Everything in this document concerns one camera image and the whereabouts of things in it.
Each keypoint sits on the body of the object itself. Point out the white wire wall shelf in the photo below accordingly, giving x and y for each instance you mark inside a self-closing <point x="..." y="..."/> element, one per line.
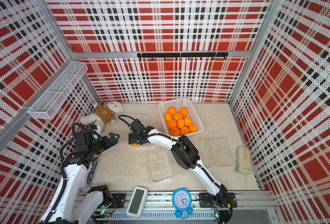
<point x="50" y="102"/>

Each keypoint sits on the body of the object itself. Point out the orange three container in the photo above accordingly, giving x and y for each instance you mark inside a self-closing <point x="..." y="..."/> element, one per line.
<point x="184" y="131"/>

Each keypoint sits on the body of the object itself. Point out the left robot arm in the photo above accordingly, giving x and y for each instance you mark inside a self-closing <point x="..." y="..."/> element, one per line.
<point x="75" y="199"/>

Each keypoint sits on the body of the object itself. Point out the clear clamshell container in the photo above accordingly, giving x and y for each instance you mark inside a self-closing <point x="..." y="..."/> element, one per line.
<point x="216" y="152"/>
<point x="160" y="164"/>
<point x="149" y="119"/>

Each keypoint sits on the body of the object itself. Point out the white plastic basket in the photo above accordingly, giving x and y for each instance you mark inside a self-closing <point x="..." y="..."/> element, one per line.
<point x="178" y="104"/>

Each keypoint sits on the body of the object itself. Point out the black hook rail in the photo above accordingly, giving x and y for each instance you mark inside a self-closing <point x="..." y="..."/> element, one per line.
<point x="183" y="55"/>

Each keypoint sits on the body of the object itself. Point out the orange front container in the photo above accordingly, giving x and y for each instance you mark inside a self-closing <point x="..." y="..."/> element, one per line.
<point x="180" y="123"/>
<point x="178" y="116"/>
<point x="168" y="116"/>
<point x="187" y="121"/>

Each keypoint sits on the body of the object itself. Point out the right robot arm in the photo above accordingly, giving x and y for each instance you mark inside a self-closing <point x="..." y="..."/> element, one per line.
<point x="186" y="155"/>

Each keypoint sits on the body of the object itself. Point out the white digital timer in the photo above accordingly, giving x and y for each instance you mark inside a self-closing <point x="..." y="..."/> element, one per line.
<point x="137" y="202"/>

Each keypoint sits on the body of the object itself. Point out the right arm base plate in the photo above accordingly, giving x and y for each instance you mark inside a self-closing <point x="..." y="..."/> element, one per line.
<point x="205" y="200"/>

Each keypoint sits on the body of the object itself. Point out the orange four container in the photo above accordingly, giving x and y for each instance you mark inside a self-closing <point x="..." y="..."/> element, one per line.
<point x="193" y="128"/>

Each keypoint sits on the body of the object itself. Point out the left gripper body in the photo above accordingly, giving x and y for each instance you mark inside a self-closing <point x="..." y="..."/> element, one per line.
<point x="97" y="146"/>

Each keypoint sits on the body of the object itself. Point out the white teddy bear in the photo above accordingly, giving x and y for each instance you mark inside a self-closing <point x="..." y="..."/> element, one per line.
<point x="103" y="115"/>

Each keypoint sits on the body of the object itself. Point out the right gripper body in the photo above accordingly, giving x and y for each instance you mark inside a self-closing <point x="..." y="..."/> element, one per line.
<point x="134" y="138"/>

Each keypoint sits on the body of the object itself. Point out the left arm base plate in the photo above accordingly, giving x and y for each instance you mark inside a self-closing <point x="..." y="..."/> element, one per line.
<point x="118" y="201"/>

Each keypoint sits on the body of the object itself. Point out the blue alarm clock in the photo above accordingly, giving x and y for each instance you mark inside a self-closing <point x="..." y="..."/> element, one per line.
<point x="182" y="202"/>

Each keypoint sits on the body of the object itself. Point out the purple white speaker box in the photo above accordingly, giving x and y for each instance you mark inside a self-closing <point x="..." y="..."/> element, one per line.
<point x="92" y="171"/>

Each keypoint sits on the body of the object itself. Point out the orange one container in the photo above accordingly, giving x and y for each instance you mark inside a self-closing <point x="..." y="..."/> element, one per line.
<point x="172" y="124"/>

